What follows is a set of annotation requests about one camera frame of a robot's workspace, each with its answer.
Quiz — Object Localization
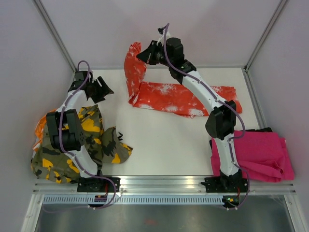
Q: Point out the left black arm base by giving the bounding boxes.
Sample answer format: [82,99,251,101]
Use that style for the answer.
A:
[77,176,121,193]

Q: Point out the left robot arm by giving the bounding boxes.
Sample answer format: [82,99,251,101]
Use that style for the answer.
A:
[46,71,114,192]

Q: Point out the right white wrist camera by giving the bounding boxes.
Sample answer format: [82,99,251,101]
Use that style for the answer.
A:
[156,29,171,45]

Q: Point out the orange white tie-dye trousers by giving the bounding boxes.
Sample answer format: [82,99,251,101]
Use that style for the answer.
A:
[123,42,243,119]

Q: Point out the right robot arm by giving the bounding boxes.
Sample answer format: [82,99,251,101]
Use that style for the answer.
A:
[136,37,242,191]

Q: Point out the pink folded trousers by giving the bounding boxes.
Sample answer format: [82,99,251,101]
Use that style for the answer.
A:
[210,130,295,182]

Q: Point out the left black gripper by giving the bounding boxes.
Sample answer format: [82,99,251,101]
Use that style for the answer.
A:
[88,77,114,104]

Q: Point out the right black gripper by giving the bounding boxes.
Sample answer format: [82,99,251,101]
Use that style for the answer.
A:
[138,40,173,67]

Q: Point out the slotted white cable duct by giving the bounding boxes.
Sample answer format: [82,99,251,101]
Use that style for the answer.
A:
[43,195,224,205]

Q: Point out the orange plastic bag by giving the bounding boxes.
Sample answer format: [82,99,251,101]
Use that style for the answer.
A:
[32,115,47,151]

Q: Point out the camouflage trousers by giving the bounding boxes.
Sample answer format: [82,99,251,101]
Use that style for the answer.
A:
[30,105,133,184]

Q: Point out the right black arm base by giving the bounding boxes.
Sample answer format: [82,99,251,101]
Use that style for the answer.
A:
[200,176,249,193]

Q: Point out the aluminium frame rail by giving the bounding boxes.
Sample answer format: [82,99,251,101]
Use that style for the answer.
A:
[32,175,296,195]

